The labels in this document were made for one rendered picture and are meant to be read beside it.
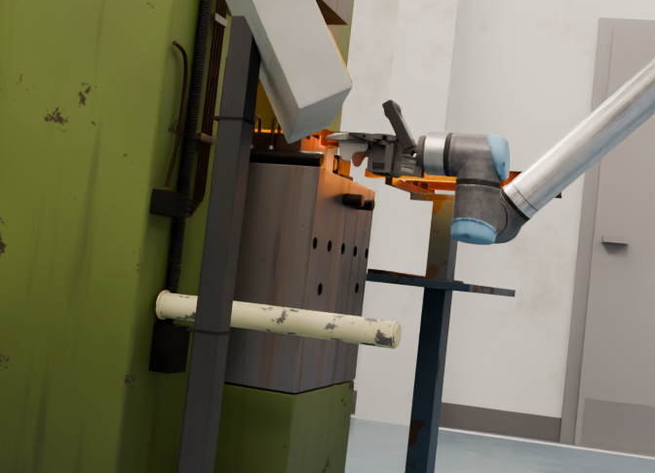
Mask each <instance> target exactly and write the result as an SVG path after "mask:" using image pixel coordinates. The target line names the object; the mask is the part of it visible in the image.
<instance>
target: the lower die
mask: <svg viewBox="0 0 655 473"><path fill-rule="evenodd" d="M270 136H271V133H264V132H261V133H258V132H254V139H253V145H254V148H266V149H268V145H269V144H270ZM273 146H274V149H283V150H299V151H316V152H322V153H323V154H324V158H325V161H324V164H323V165H322V167H320V168H323V169H326V170H327V171H330V172H332V168H333V159H334V149H335V147H334V148H326V147H324V146H322V145H321V136H320V135H310V136H308V137H306V138H302V139H300V140H297V141H295V142H293V143H288V142H287V140H286V138H285V135H284V134H283V133H280V134H277V133H275V135H274V144H273Z"/></svg>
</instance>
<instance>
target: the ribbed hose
mask: <svg viewBox="0 0 655 473"><path fill-rule="evenodd" d="M211 9H212V0H201V1H200V9H199V11H200V12H199V16H198V25H197V26H198V27H197V29H198V30H197V33H196V34H197V35H196V37H197V38H196V41H195V42H196V43H195V45H196V46H195V48H196V49H194V50H195V52H194V53H195V54H194V57H193V65H192V66H193V67H192V69H193V70H192V73H191V74H192V75H191V77H192V78H191V81H190V82H191V84H190V85H191V86H190V88H191V89H189V90H190V92H189V93H190V94H189V96H190V97H189V102H188V103H189V104H188V105H187V106H188V107H187V109H188V110H187V116H186V117H187V118H186V120H187V121H186V124H185V125H186V126H185V128H186V129H185V137H184V138H185V139H184V140H183V141H184V143H183V144H184V145H183V148H182V149H183V150H182V152H183V153H182V156H181V157H182V159H181V160H182V161H181V163H182V164H180V165H181V167H180V168H181V169H180V170H181V172H180V175H179V176H180V178H179V183H178V184H179V186H178V187H179V188H178V191H177V192H178V193H182V194H184V197H183V205H182V213H181V217H175V218H174V219H175V220H174V221H173V222H174V224H173V225H174V227H173V237H172V238H173V239H172V245H171V253H170V255H171V256H170V261H169V263H170V264H169V270H168V271H169V272H168V274H169V275H168V277H169V278H167V279H168V281H167V282H168V283H167V286H166V291H170V293H172V294H178V286H179V284H178V283H179V282H178V281H179V279H178V278H180V277H179V275H180V274H179V272H180V271H179V270H180V269H181V268H180V267H181V261H182V260H181V259H182V254H183V252H182V251H183V249H182V248H183V245H184V244H183V243H184V241H183V240H184V238H183V237H185V236H184V234H185V233H184V232H185V230H184V229H185V228H186V227H185V226H186V224H185V223H186V221H187V213H188V212H187V210H188V209H187V208H188V206H187V205H188V202H189V201H188V199H189V196H190V195H189V194H190V192H189V191H190V189H189V188H191V187H190V185H191V184H190V183H191V181H190V180H191V178H192V176H191V175H192V174H191V173H192V172H193V171H192V170H193V168H192V167H193V165H192V164H193V161H194V160H193V159H194V157H193V156H194V153H195V152H194V151H195V149H194V148H195V146H194V145H196V144H195V142H196V141H195V140H196V139H195V138H196V137H197V136H196V135H197V133H196V132H197V129H198V128H197V127H198V125H197V124H198V121H199V120H198V119H199V117H198V116H199V114H198V113H200V112H199V110H200V109H199V108H200V106H199V105H201V104H200V100H201V99H200V97H201V94H202V93H201V92H202V89H203V88H202V87H203V85H202V84H203V81H204V80H203V79H204V77H203V76H204V74H203V73H205V72H204V70H205V69H204V68H205V67H204V65H205V60H206V59H205V57H206V54H207V46H208V45H207V44H208V39H209V37H208V36H209V28H210V20H211V19H210V17H211V12H212V11H211ZM162 323H163V324H154V329H153V336H152V344H151V353H150V361H149V369H148V370H149V371H150V372H156V373H162V374H177V373H184V372H185V371H186V363H187V354H188V346H189V337H190V332H189V331H186V330H187V328H191V327H190V326H185V325H179V324H175V323H174V319H172V318H167V319H165V320H163V322H162Z"/></svg>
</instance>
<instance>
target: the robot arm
mask: <svg viewBox="0 0 655 473"><path fill-rule="evenodd" d="M382 107H383V109H384V115H385V116H386V118H388V119H389V121H390V124H391V126H392V128H393V130H394V132H395V134H396V135H395V136H394V135H389V134H367V133H334V134H331V135H329V136H327V137H326V139H327V140H338V145H339V151H340V157H341V159H342V160H343V161H345V162H348V161H350V160H351V159H352V163H353V165H354V166H355V167H360V166H361V165H362V163H363V161H364V160H365V158H366V157H368V158H367V167H366V171H367V172H371V173H373V174H374V175H376V176H378V177H394V178H399V177H400V176H406V177H420V178H424V177H425V174H426V175H430V176H445V177H456V183H455V192H454V202H453V211H452V221H451V223H450V228H451V233H450V234H451V237H452V238H453V239H454V240H456V241H460V242H462V243H468V244H474V245H491V244H504V243H507V242H510V241H512V240H513V239H515V238H516V237H517V236H518V234H519V233H520V230H521V227H522V226H523V225H525V224H526V223H527V222H528V221H529V220H530V219H532V218H533V216H534V215H535V214H536V213H537V212H538V211H540V210H541V209H542V208H543V207H544V206H546V205H547V204H548V203H549V202H550V201H552V200H553V199H554V198H555V197H556V196H558V195H559V194H560V193H561V192H562V191H563V190H564V189H565V188H566V187H567V186H569V185H570V184H571V183H572V182H573V181H575V180H576V179H577V178H578V177H580V176H581V175H582V174H584V173H585V172H586V171H587V170H589V169H590V167H591V166H593V165H594V164H595V163H596V162H597V161H599V160H600V159H601V158H602V157H603V156H605V155H606V154H607V153H608V152H609V151H611V150H612V149H613V148H614V147H615V146H617V145H618V144H619V143H620V142H621V141H623V140H624V139H625V138H626V137H628V136H629V135H630V134H631V133H632V132H634V131H635V130H636V129H637V128H638V127H639V126H641V125H642V124H643V123H644V122H645V121H647V120H648V119H649V118H650V117H651V116H653V115H654V114H655V59H654V60H652V61H651V62H650V63H648V64H647V65H646V66H645V67H644V68H643V69H642V70H641V71H640V72H638V73H637V74H636V75H635V76H634V77H633V78H631V79H630V80H629V81H628V82H627V83H626V84H624V85H623V86H622V87H621V88H620V89H619V90H617V91H616V92H615V93H614V94H613V95H612V96H610V97H609V98H608V99H607V100H606V101H604V102H603V103H602V104H601V105H600V106H599V107H598V108H596V109H595V110H594V111H593V112H592V113H591V114H589V115H588V116H587V117H586V118H585V119H584V120H582V121H581V122H580V123H579V124H578V125H577V126H575V127H574V128H573V129H572V130H571V131H570V132H568V133H567V134H566V135H565V136H564V137H563V138H561V139H560V140H559V141H558V142H557V143H555V144H554V145H553V146H552V147H551V148H550V149H548V150H547V151H546V152H545V153H544V154H543V155H542V156H540V157H539V158H538V159H537V160H536V161H535V162H533V163H532V164H531V165H530V166H529V167H528V168H526V169H525V170H524V171H523V172H522V173H521V174H519V175H518V176H517V177H516V178H515V179H513V180H512V181H511V182H510V183H509V184H507V185H505V186H504V187H502V188H501V189H500V185H501V180H502V181H505V180H507V179H508V177H509V173H510V149H509V143H508V141H507V140H506V138H505V137H503V136H497V135H491V134H487V135H481V134H461V133H448V132H429V133H428V134H427V136H420V137H419V139H418V142H417V144H416V142H415V140H414V138H413V136H412V134H411V132H410V130H409V128H408V126H407V123H406V121H405V119H404V117H403V115H402V109H401V107H400V106H399V105H398V104H397V103H395V102H394V101H393V100H391V99H389V100H387V101H385V102H383V103H382ZM356 142H359V143H356ZM368 142H370V149H368V144H367V143H368ZM415 153H416V155H415V156H414V157H413V155H414V154H415Z"/></svg>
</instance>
